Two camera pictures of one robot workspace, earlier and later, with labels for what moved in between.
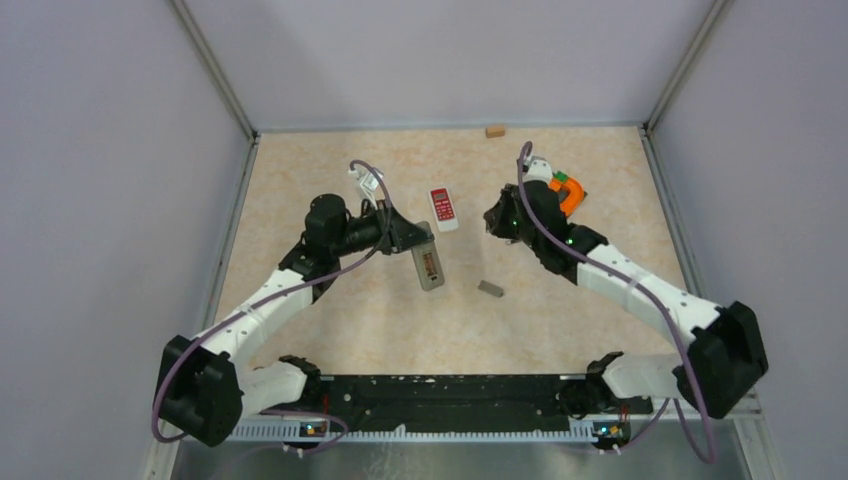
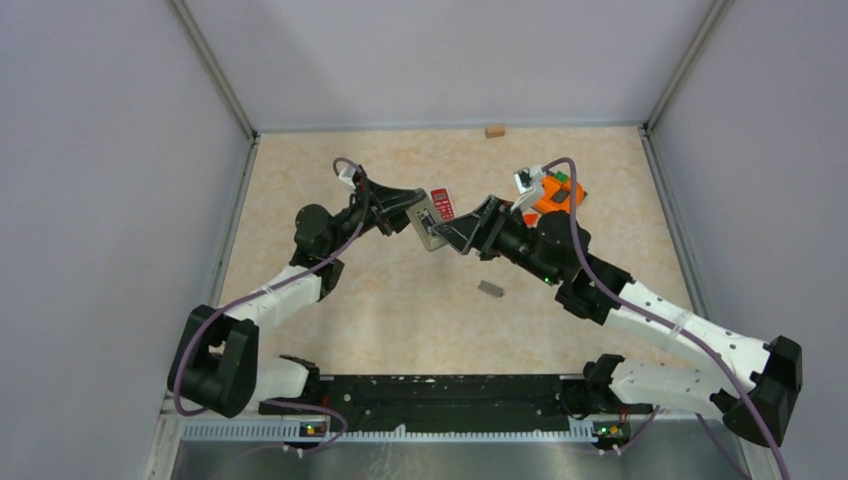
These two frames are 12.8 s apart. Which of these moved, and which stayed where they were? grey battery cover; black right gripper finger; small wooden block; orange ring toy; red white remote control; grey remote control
Moved: grey remote control; black right gripper finger
Stayed: red white remote control; small wooden block; orange ring toy; grey battery cover
